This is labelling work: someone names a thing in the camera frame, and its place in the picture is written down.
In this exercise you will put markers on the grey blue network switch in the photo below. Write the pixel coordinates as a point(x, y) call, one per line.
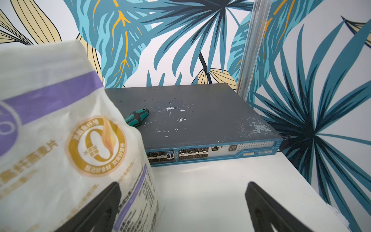
point(196, 123)

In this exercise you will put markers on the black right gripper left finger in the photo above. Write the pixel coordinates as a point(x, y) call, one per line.
point(98, 215)

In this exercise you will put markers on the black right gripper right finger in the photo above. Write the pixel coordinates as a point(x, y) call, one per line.
point(267, 214)

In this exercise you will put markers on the white purple oats bag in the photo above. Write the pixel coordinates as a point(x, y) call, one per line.
point(65, 146)

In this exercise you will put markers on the aluminium right corner post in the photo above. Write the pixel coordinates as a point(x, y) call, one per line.
point(254, 38)

